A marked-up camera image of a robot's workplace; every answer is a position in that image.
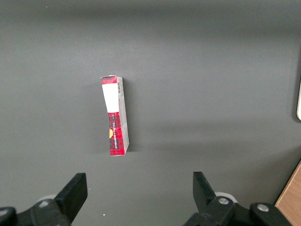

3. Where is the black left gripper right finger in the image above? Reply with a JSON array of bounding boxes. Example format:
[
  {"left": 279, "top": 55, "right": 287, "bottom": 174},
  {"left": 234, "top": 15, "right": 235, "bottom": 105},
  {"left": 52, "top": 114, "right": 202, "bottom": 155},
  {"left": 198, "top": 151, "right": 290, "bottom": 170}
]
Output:
[{"left": 183, "top": 171, "right": 292, "bottom": 226}]

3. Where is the white tray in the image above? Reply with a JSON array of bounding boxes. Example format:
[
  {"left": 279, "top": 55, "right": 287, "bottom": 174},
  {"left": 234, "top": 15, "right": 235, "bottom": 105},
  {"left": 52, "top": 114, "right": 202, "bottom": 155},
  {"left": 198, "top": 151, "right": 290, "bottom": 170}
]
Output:
[{"left": 296, "top": 79, "right": 301, "bottom": 122}]

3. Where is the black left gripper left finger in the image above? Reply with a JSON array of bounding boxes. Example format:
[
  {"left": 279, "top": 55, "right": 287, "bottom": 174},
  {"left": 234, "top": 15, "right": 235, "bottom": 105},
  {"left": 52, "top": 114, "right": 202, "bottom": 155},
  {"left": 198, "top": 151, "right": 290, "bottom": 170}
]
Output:
[{"left": 0, "top": 172, "right": 88, "bottom": 226}]

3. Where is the red tartan cardboard box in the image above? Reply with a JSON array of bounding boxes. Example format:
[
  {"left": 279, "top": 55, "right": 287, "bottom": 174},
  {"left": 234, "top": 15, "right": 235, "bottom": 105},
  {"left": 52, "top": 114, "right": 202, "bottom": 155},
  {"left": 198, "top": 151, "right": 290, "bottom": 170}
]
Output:
[{"left": 100, "top": 75, "right": 130, "bottom": 157}]

